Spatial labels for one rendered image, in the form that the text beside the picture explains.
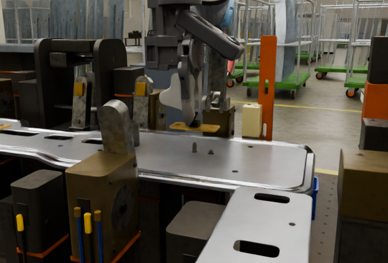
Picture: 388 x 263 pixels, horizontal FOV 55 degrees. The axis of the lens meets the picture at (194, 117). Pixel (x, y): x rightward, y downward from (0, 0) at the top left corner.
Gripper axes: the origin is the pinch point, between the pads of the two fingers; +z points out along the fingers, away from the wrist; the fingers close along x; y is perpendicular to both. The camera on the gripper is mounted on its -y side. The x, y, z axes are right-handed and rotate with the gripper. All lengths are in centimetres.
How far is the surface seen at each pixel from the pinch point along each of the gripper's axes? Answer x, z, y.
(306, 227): 20.4, 6.7, -19.9
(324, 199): -54, 37, -23
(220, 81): -14.8, -4.3, -0.8
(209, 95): -13.4, -1.7, 1.1
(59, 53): -15.8, -9.9, 39.4
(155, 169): 9.9, 6.3, 3.0
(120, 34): -394, -13, 237
